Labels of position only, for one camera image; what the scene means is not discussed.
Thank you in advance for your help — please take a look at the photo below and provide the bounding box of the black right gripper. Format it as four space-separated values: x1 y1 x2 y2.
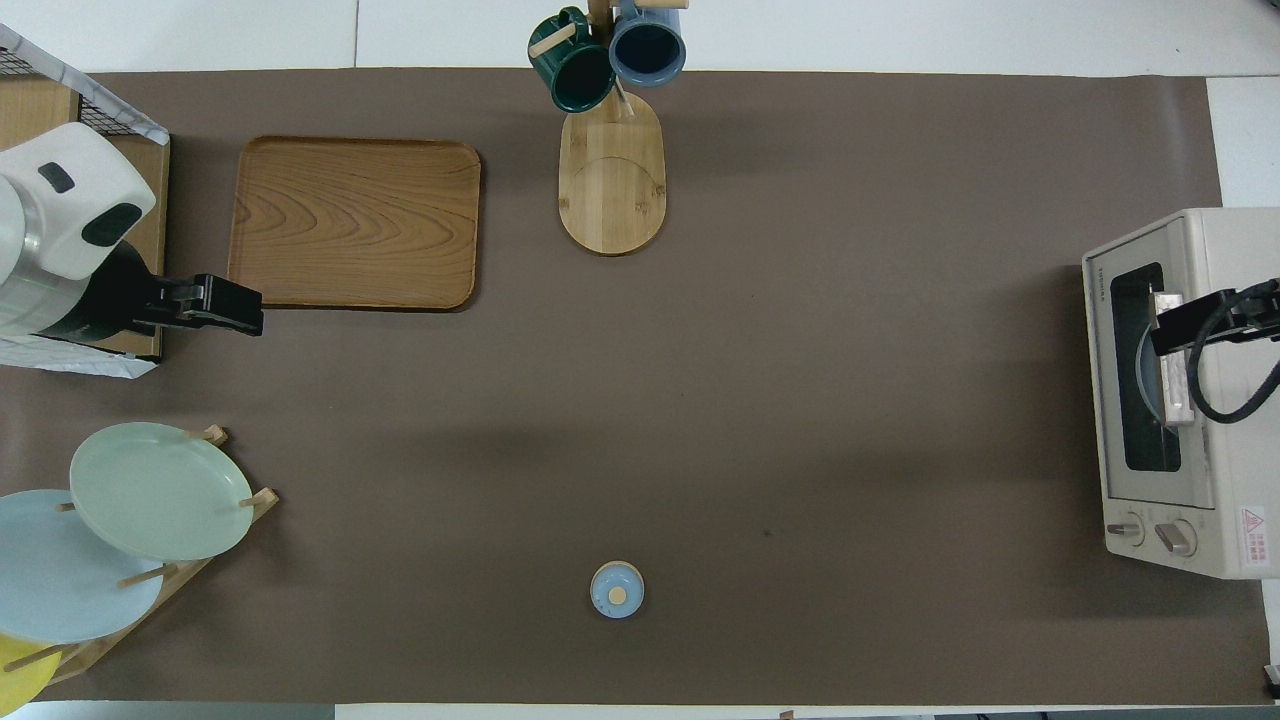
1150 279 1280 356

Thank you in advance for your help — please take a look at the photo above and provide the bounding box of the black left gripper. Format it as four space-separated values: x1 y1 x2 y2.
40 245 264 346

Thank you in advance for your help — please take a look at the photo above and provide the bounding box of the glass oven door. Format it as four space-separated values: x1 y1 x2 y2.
1083 225 1217 509

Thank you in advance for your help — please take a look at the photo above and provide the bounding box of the beige toaster oven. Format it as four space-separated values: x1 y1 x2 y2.
1083 208 1280 579

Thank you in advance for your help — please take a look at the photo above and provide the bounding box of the rectangular wooden tray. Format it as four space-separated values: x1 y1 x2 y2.
228 136 482 311

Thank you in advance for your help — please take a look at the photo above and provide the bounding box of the pale green plate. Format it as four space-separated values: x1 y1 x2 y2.
70 422 254 563

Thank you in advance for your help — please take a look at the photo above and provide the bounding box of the red warning sticker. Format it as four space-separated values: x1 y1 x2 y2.
1240 505 1270 570

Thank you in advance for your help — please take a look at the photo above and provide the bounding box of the wooden plate rack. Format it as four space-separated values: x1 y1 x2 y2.
40 425 279 687

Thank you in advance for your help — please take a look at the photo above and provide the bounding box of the light blue racked plate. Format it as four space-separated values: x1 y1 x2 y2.
0 489 166 646

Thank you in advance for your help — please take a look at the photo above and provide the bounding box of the wooden mug tree stand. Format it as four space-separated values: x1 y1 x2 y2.
528 0 691 256

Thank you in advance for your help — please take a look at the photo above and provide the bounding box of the dark green mug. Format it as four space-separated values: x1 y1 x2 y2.
528 7 616 113

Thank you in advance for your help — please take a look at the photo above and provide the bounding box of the yellow plate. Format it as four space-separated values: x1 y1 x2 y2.
0 635 57 717

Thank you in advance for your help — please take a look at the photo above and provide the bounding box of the brown table mat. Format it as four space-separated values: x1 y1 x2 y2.
0 68 1271 706

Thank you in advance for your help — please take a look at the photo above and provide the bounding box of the grey blue mug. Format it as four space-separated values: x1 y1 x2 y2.
608 0 688 88

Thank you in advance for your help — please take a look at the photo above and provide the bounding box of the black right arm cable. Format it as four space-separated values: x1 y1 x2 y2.
1187 283 1280 425

